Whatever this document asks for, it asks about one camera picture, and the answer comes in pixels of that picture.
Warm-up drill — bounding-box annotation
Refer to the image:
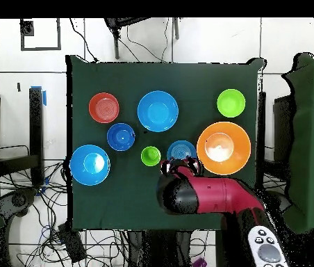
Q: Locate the green cup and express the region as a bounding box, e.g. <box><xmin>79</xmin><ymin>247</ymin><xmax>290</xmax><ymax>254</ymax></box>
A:
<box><xmin>140</xmin><ymin>145</ymin><xmax>162</xmax><ymax>168</ymax></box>

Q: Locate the large light blue bowl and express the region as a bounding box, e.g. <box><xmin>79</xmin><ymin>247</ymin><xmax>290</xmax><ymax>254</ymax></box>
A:
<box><xmin>136</xmin><ymin>90</ymin><xmax>179</xmax><ymax>133</ymax></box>
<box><xmin>69</xmin><ymin>144</ymin><xmax>111</xmax><ymax>186</ymax></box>

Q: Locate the dark blue bowl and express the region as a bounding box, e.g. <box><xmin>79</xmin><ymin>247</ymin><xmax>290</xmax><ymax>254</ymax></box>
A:
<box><xmin>106</xmin><ymin>122</ymin><xmax>136</xmax><ymax>152</ymax></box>

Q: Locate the medium blue ribbed bowl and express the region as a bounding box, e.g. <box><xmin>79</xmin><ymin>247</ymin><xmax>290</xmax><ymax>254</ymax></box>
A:
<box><xmin>166</xmin><ymin>139</ymin><xmax>197</xmax><ymax>163</ymax></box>

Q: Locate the large yellow-orange bowl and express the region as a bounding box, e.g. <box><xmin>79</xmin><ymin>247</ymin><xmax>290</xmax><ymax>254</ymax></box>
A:
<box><xmin>196</xmin><ymin>121</ymin><xmax>252</xmax><ymax>176</ymax></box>

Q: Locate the orange-red ribbed bowl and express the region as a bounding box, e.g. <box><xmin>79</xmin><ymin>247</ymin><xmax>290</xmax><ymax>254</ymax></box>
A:
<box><xmin>88</xmin><ymin>92</ymin><xmax>120</xmax><ymax>124</ymax></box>

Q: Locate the dark green table cloth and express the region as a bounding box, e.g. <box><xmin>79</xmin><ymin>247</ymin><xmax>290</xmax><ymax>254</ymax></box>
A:
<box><xmin>65</xmin><ymin>54</ymin><xmax>266</xmax><ymax>232</ymax></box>

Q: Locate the green bowl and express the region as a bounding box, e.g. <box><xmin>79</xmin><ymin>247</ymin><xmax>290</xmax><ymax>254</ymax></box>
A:
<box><xmin>216</xmin><ymin>88</ymin><xmax>247</xmax><ymax>118</ymax></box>

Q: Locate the black metal stand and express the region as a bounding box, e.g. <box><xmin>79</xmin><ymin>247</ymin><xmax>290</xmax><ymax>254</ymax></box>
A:
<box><xmin>103</xmin><ymin>17</ymin><xmax>181</xmax><ymax>60</ymax></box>

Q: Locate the black power strip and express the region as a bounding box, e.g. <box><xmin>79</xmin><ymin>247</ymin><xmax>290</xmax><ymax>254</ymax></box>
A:
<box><xmin>57</xmin><ymin>223</ymin><xmax>87</xmax><ymax>264</ymax></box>

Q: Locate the dark grey rounded base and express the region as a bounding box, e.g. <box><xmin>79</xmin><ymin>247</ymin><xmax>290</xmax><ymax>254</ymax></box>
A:
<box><xmin>0</xmin><ymin>187</ymin><xmax>38</xmax><ymax>223</ymax></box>

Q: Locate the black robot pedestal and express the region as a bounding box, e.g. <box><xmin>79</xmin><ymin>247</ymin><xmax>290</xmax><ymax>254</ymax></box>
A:
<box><xmin>126</xmin><ymin>229</ymin><xmax>222</xmax><ymax>267</ymax></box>

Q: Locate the tangle of cables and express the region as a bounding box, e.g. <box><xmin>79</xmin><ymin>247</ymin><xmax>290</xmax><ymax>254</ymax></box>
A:
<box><xmin>0</xmin><ymin>144</ymin><xmax>130</xmax><ymax>267</ymax></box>

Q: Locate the black metal frame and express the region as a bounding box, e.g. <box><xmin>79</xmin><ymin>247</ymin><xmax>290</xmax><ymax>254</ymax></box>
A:
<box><xmin>0</xmin><ymin>86</ymin><xmax>47</xmax><ymax>187</ymax></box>
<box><xmin>256</xmin><ymin>91</ymin><xmax>294</xmax><ymax>193</ymax></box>

